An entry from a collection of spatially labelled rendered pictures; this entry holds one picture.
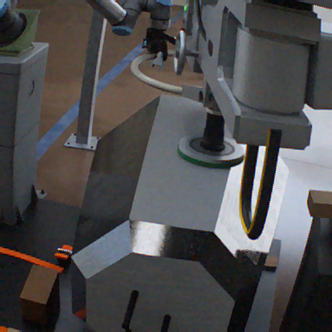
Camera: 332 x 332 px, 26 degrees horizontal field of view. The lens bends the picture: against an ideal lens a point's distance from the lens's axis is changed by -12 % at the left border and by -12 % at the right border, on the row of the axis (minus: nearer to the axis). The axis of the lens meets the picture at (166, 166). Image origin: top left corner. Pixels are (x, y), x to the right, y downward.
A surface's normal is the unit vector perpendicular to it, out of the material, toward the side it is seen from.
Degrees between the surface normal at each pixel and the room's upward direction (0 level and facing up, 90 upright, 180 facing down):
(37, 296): 0
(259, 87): 90
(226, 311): 90
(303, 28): 90
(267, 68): 90
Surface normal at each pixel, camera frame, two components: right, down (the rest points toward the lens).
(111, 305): -0.12, 0.39
